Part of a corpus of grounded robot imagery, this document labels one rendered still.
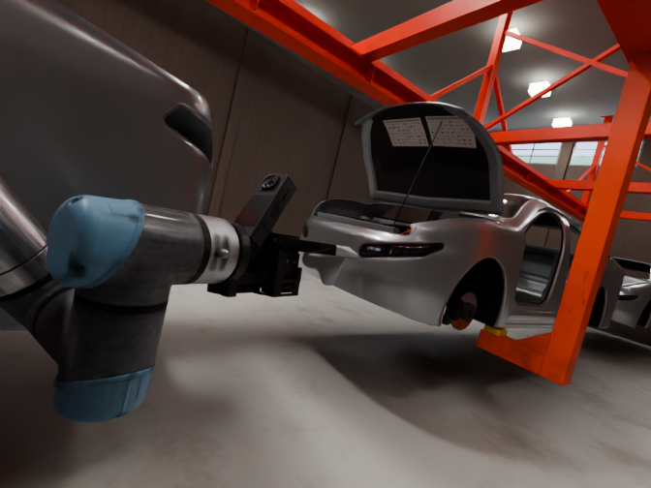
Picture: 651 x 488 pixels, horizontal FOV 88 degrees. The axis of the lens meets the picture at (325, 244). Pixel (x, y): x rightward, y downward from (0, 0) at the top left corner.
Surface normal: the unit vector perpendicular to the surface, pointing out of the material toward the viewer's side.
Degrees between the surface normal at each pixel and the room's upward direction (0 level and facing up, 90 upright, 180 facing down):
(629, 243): 90
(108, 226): 59
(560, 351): 90
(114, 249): 84
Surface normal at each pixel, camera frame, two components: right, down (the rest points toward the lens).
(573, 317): -0.79, -0.15
